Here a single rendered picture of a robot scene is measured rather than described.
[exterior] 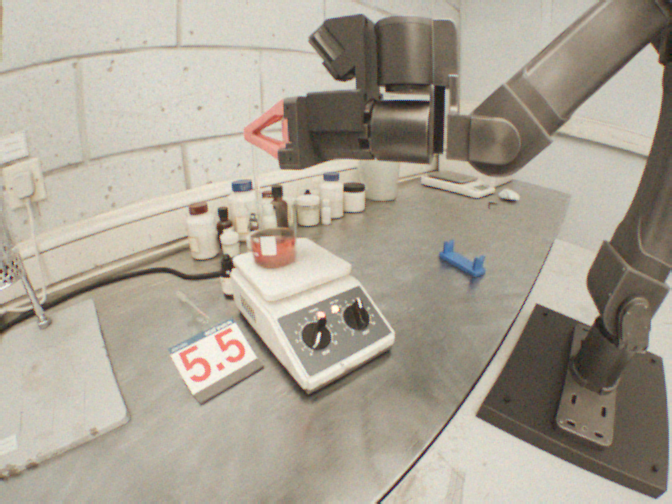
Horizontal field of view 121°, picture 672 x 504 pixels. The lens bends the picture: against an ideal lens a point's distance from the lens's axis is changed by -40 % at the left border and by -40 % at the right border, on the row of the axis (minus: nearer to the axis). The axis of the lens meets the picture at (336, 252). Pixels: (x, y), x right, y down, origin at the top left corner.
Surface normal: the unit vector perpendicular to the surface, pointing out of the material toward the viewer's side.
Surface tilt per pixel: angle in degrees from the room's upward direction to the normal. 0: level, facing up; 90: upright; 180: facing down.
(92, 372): 0
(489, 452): 0
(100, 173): 90
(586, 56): 88
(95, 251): 90
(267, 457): 0
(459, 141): 90
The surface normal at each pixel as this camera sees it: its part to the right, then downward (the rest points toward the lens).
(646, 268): -0.45, 0.37
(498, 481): 0.00, -0.90
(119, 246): 0.71, 0.30
